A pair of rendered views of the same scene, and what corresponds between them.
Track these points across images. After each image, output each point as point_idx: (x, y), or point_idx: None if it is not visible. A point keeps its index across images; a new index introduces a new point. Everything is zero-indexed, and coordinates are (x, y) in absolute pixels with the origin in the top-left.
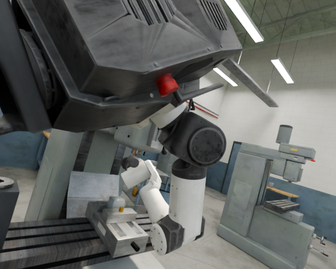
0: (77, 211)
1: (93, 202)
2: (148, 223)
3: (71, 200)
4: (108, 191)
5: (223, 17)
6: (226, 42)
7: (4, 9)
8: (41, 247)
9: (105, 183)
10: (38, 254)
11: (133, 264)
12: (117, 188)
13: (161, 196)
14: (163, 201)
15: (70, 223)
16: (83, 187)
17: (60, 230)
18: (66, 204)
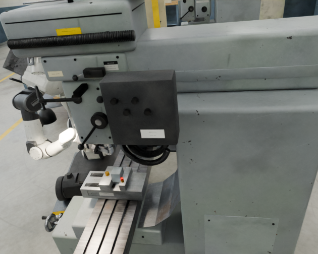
0: (165, 185)
1: (144, 175)
2: (109, 227)
3: (172, 176)
4: (173, 200)
5: (8, 55)
6: (10, 67)
7: None
8: (122, 157)
9: (177, 190)
10: (118, 155)
11: (93, 206)
12: (173, 208)
13: (55, 142)
14: (52, 143)
15: (139, 171)
16: (177, 175)
17: (133, 165)
18: (170, 175)
